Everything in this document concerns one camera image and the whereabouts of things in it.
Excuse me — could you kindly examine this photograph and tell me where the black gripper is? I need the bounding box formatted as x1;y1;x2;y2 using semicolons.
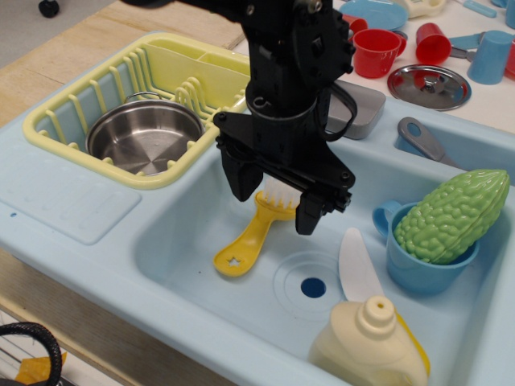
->
214;96;355;236

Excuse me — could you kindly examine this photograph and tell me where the yellow dish brush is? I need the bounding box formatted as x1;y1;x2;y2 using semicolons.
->
213;178;301;277

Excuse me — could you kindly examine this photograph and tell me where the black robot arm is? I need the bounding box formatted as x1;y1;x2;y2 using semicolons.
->
196;1;358;235

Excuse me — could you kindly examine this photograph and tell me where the stainless steel pot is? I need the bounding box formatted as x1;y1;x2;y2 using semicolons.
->
85;91;205;175

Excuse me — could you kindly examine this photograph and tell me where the steel pot lid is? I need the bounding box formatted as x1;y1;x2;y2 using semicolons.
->
387;64;472;111

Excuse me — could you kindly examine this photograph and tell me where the light blue toy sink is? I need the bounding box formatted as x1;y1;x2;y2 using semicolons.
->
0;31;515;386

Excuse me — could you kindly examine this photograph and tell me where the white plastic knife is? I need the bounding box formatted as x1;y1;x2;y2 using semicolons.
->
338;228;384;302

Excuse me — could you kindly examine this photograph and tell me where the grey toy faucet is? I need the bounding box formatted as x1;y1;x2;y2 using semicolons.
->
326;80;386;140

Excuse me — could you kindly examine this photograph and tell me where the grey plastic spatula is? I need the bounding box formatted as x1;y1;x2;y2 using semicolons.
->
396;117;461;169

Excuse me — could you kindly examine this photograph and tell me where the blue plastic cup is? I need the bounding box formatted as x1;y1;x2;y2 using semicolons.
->
372;200;480;295

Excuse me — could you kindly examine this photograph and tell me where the pale yellow dish rack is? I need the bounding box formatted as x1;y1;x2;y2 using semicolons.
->
23;33;250;190

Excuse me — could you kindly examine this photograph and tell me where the green bitter melon toy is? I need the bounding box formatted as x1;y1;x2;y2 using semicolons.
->
393;169;510;265

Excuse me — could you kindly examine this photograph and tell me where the cream soap bottle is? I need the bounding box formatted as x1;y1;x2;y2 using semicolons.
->
308;296;429;385

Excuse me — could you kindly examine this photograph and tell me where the red cup behind faucet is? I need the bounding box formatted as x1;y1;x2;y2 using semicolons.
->
342;14;369;40

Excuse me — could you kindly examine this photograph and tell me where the blue plastic plate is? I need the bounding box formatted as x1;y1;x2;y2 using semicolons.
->
339;0;409;31

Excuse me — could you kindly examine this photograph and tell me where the red cup lying down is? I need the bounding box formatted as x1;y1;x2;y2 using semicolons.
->
415;23;452;65

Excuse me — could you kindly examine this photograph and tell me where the cream toy appliance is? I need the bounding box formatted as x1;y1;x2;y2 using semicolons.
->
396;0;446;18

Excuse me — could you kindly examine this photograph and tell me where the light blue tumbler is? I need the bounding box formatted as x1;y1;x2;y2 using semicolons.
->
467;31;514;85

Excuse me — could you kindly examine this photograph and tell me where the blue plastic utensil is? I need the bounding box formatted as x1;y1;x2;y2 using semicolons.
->
460;0;497;18

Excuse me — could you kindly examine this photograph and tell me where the black caster wheel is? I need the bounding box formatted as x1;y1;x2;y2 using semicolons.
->
38;0;60;18

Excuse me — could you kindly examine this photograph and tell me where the yellow tape piece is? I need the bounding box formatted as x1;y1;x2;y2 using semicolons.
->
14;357;51;385

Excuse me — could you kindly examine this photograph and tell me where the red cup with handle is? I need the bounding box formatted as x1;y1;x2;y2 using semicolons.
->
352;29;407;79

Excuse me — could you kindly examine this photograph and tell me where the blue handled utensil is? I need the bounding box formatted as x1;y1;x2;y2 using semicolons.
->
450;32;484;63

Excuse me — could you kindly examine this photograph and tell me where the black cable loop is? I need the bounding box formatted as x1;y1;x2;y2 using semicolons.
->
0;321;64;386

